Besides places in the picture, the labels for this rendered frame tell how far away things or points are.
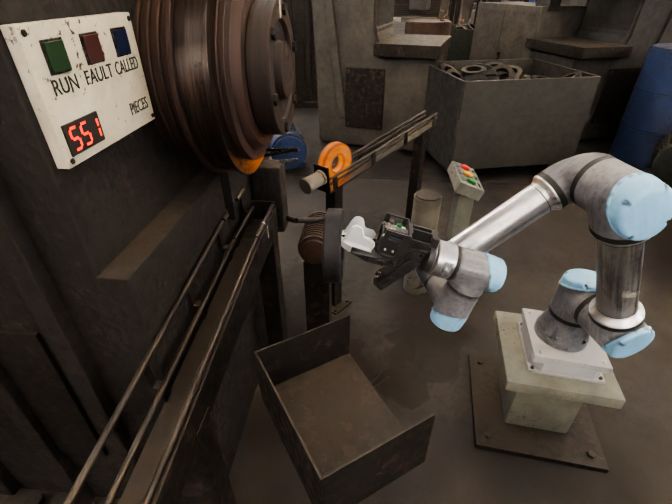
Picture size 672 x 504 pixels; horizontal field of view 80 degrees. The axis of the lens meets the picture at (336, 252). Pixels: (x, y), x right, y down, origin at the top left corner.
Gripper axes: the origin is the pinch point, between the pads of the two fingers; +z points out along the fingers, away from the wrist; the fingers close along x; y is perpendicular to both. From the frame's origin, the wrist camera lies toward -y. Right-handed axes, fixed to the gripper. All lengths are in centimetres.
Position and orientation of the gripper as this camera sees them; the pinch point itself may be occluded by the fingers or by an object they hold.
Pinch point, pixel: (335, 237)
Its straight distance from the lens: 82.8
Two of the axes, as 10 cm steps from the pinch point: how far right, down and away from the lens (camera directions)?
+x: -1.0, 5.7, -8.2
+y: 2.6, -7.8, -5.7
